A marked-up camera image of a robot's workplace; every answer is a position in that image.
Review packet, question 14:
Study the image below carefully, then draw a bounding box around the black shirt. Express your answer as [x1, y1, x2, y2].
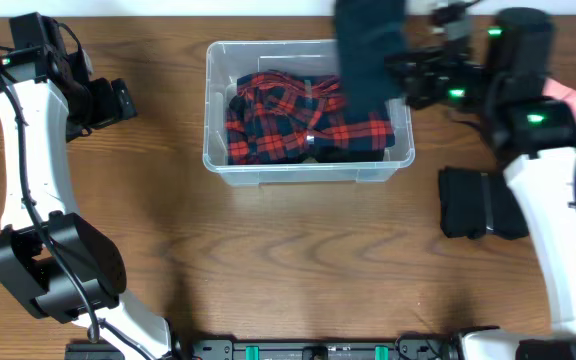
[334, 0, 407, 116]

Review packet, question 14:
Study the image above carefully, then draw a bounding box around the black garment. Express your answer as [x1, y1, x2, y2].
[438, 167, 529, 240]
[225, 94, 395, 165]

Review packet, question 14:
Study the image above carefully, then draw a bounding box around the red plaid flannel shirt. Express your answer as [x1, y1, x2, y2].
[224, 70, 396, 165]

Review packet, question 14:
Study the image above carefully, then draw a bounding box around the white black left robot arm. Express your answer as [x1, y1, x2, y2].
[0, 13, 180, 359]

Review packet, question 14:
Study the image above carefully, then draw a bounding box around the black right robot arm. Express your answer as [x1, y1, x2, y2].
[386, 1, 576, 359]

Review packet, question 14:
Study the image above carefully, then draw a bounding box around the clear plastic storage container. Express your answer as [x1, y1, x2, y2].
[203, 39, 415, 186]

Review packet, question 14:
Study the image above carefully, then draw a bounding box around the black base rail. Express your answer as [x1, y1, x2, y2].
[64, 339, 462, 360]

